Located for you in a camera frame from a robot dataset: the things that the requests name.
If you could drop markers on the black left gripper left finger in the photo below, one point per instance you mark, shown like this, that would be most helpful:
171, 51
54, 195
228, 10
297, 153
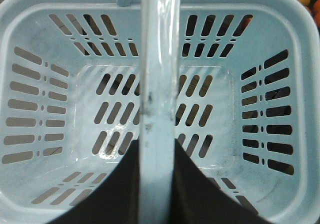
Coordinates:
115, 201

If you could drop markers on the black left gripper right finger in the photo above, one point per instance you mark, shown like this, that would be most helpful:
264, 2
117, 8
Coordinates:
196, 200

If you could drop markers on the light blue plastic basket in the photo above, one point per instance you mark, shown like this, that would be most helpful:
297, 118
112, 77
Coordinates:
235, 81

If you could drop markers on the large orange right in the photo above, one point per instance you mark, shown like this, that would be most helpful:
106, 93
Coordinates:
316, 7

